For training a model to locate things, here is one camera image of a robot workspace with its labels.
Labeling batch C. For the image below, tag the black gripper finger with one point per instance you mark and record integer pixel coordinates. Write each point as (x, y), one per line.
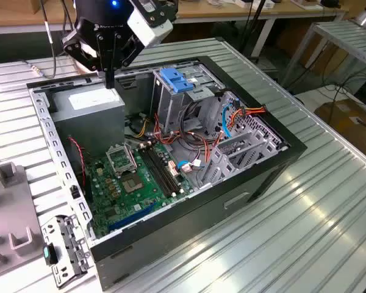
(79, 50)
(131, 52)

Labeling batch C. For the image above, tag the grey metal disk bay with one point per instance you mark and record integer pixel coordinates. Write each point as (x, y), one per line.
(256, 126)

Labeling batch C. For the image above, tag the blue plastic drive latch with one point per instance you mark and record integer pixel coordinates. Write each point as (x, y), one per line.
(177, 82)

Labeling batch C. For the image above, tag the small brown box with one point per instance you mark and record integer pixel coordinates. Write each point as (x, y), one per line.
(36, 6)

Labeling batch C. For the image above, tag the grey metal drive cage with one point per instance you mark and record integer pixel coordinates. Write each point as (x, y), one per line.
(167, 107)

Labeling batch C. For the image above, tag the grey power supply unit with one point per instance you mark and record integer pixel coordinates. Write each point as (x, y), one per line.
(88, 131)

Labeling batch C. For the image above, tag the long wooden desk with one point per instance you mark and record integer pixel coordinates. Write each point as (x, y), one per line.
(219, 10)

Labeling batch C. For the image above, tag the black RAM slot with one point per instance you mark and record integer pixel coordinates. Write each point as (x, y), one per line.
(163, 171)
(155, 171)
(159, 171)
(168, 171)

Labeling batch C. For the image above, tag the CPU socket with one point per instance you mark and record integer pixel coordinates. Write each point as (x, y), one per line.
(132, 184)

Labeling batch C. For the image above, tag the green motherboard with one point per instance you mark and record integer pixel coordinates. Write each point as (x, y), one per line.
(152, 200)

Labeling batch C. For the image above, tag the blue expansion slot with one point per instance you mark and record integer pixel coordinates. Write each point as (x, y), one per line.
(132, 218)

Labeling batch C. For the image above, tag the grey parts rack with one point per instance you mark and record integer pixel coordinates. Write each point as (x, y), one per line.
(15, 210)

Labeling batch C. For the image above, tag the black open PC case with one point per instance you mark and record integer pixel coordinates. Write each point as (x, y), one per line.
(170, 232)

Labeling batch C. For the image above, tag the grey metal slot retainer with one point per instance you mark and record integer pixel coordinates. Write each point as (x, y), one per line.
(70, 244)

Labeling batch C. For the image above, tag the black teal latch tab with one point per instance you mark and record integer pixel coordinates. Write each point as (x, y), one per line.
(50, 254)

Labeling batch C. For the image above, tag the metal slat side table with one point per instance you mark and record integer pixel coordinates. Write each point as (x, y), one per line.
(338, 35)

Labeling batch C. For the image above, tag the brown cardboard box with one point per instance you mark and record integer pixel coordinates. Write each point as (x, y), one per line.
(347, 122)

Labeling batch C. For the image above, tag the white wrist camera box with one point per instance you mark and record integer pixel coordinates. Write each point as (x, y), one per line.
(149, 30)

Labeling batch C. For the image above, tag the small black case switch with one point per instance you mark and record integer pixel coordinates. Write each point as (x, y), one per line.
(75, 192)

